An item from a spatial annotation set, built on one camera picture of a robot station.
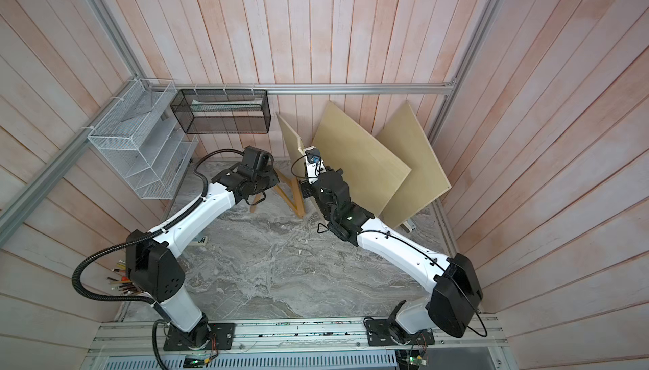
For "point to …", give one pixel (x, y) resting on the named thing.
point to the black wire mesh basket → (223, 111)
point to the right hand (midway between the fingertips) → (306, 162)
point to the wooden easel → (299, 209)
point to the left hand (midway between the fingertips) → (275, 180)
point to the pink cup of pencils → (126, 286)
